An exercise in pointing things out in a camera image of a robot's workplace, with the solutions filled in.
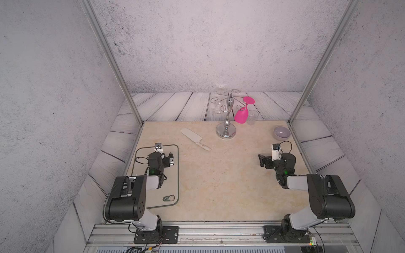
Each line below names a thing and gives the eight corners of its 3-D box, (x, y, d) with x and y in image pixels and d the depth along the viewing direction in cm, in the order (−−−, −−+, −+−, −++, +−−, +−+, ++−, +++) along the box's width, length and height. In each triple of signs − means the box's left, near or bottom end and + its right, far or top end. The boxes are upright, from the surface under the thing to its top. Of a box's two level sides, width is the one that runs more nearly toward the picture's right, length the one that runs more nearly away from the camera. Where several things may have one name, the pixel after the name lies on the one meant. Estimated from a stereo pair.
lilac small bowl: (274, 143, 110) (277, 137, 106) (270, 131, 117) (272, 125, 113) (290, 143, 110) (293, 137, 106) (285, 131, 117) (288, 125, 113)
